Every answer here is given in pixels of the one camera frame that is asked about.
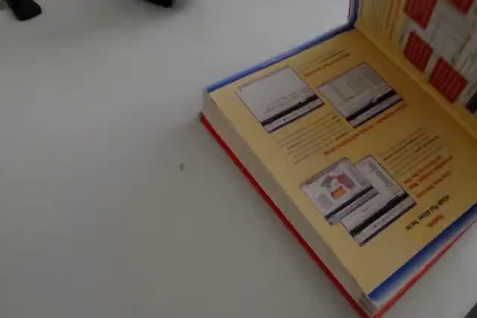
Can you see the red and white book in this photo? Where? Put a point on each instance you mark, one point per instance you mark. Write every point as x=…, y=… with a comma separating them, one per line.
x=335, y=139

